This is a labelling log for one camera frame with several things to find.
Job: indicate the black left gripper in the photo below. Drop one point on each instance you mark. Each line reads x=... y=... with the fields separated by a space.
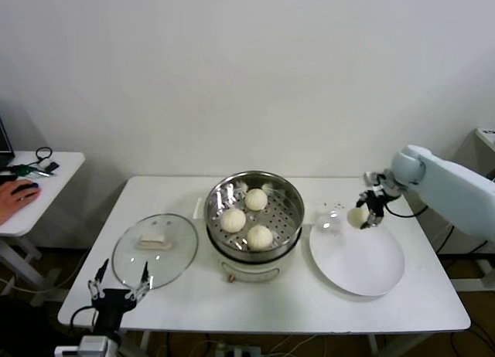
x=110 y=304

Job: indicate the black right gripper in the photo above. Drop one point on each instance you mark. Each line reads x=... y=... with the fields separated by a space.
x=376 y=204

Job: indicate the white steamed baozi bun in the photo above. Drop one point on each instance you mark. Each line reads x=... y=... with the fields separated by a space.
x=260 y=237
x=256 y=199
x=233 y=219
x=356 y=216

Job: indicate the round glass pot lid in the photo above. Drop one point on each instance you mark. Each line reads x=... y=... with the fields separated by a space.
x=174 y=256

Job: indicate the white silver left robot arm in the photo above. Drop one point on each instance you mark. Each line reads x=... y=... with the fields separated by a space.
x=96 y=345

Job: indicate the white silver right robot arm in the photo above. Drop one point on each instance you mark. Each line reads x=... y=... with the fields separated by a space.
x=452 y=187

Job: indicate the stainless steel steamer basket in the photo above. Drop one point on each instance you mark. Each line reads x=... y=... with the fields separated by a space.
x=288 y=214

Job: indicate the person bare hand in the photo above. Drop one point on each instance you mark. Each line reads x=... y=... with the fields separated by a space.
x=11 y=200

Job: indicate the white round plate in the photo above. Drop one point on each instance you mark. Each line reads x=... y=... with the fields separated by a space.
x=356 y=264

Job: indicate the small white side table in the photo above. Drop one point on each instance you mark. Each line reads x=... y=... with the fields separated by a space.
x=58 y=187

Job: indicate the small black device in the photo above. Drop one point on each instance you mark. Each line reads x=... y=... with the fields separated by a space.
x=52 y=166

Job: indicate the black laptop computer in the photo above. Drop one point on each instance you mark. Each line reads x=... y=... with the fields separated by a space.
x=4 y=140

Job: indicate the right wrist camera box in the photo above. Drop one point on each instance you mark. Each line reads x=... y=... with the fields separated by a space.
x=372 y=178

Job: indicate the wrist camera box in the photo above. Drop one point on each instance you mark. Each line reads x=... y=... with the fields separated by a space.
x=65 y=350
x=372 y=178

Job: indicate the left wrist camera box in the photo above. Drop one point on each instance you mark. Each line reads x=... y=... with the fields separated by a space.
x=65 y=350

